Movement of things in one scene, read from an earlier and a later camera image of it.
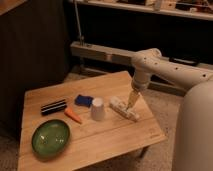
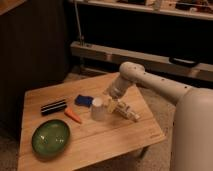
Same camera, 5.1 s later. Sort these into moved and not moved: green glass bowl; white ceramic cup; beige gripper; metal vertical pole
Moved: beige gripper
Not moved: white ceramic cup; metal vertical pole; green glass bowl
